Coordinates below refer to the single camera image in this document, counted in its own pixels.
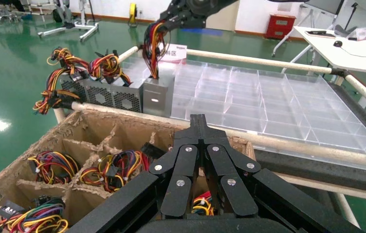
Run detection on black flat tablet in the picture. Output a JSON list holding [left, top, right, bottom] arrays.
[[304, 30, 337, 37]]

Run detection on clear acrylic divided tray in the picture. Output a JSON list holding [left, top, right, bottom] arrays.
[[118, 56, 366, 167]]

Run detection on white desk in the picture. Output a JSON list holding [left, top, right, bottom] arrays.
[[271, 25, 366, 108]]

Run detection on white floor stand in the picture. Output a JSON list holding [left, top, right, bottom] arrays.
[[37, 0, 100, 42]]

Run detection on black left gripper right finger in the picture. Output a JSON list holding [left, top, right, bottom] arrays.
[[202, 114, 261, 217]]

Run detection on beige tube frame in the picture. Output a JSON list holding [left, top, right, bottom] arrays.
[[52, 46, 366, 230]]

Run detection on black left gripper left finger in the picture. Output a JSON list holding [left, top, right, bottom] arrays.
[[149, 114, 204, 218]]

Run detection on cardboard box with dividers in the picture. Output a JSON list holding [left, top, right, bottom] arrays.
[[0, 107, 256, 233]]

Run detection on red cabinet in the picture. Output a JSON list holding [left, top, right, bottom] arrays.
[[264, 13, 296, 40]]

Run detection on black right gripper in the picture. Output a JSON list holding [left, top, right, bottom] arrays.
[[159, 0, 239, 32]]

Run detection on grey power supply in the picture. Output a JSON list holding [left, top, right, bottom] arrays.
[[192, 190, 216, 216], [111, 72, 144, 114], [27, 150, 81, 186], [33, 47, 89, 116], [83, 50, 123, 109], [0, 197, 70, 233], [142, 20, 176, 118], [79, 143, 167, 194]]

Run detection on black monitor on stand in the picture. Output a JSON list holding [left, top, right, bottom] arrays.
[[301, 0, 359, 32]]

